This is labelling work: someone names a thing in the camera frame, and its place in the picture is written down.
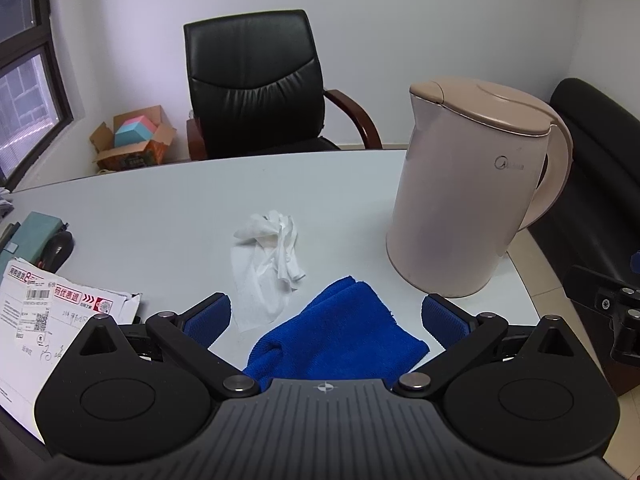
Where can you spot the green box with black mouse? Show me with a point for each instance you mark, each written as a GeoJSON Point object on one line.
{"type": "Point", "coordinates": [35, 227]}

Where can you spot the teal and pink box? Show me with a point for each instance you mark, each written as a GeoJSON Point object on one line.
{"type": "Point", "coordinates": [135, 132]}

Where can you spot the black leather sofa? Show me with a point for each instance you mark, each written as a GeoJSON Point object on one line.
{"type": "Point", "coordinates": [595, 150]}

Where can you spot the blue microfibre cloth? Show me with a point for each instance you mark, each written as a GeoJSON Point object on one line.
{"type": "Point", "coordinates": [340, 335]}

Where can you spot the beige electric kettle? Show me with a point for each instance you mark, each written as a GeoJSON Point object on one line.
{"type": "Point", "coordinates": [450, 200]}

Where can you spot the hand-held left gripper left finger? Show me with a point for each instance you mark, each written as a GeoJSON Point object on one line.
{"type": "Point", "coordinates": [212, 312]}

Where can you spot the white shipping envelope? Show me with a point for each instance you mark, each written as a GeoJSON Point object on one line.
{"type": "Point", "coordinates": [35, 320]}

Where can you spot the open cardboard box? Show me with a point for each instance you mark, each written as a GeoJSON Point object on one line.
{"type": "Point", "coordinates": [102, 147]}

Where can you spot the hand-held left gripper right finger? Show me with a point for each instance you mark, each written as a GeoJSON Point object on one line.
{"type": "Point", "coordinates": [440, 316]}

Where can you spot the black leather office chair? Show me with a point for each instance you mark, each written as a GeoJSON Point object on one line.
{"type": "Point", "coordinates": [250, 60]}

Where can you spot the crumpled white tissue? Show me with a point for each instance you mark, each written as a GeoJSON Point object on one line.
{"type": "Point", "coordinates": [265, 265]}

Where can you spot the dark framed window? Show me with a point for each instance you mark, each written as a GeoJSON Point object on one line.
{"type": "Point", "coordinates": [30, 85]}

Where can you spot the stack of white papers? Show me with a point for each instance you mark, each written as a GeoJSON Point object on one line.
{"type": "Point", "coordinates": [4, 202]}

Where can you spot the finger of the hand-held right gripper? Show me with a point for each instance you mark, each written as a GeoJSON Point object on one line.
{"type": "Point", "coordinates": [607, 292]}

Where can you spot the black computer mouse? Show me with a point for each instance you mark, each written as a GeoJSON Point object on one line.
{"type": "Point", "coordinates": [56, 251]}

